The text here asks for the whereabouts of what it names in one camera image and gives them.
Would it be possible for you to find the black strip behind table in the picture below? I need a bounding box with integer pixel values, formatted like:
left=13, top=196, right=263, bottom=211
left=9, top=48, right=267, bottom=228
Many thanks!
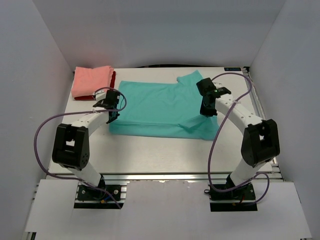
left=136, top=64, right=242, bottom=71

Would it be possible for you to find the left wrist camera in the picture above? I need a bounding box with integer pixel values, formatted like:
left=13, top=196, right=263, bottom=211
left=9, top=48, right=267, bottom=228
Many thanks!
left=93, top=89, right=106, bottom=102

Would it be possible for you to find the aluminium front rail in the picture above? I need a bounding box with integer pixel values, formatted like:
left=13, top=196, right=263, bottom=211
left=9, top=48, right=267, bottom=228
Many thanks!
left=58, top=172, right=283, bottom=181

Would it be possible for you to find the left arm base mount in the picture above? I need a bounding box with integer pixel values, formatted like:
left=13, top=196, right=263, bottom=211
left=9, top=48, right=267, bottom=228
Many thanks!
left=73, top=183, right=126, bottom=210

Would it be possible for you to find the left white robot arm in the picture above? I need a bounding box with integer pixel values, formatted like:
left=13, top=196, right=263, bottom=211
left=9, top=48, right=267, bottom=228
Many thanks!
left=52, top=89, right=121, bottom=189

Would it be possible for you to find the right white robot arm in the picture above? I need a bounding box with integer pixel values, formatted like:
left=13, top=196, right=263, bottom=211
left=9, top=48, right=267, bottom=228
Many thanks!
left=196, top=78, right=280, bottom=193

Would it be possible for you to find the folded pink t-shirt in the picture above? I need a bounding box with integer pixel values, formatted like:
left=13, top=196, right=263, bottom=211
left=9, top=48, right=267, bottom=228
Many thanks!
left=71, top=65, right=114, bottom=99

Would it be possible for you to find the folded red t-shirt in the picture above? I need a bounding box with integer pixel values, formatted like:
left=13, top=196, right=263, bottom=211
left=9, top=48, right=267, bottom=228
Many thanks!
left=74, top=71, right=116, bottom=101

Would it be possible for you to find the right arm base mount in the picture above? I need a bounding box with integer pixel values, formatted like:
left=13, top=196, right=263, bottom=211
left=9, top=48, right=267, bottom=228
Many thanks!
left=203, top=183, right=258, bottom=213

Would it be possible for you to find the teal t-shirt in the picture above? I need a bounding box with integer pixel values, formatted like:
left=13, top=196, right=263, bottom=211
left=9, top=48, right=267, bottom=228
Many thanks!
left=109, top=70, right=219, bottom=141

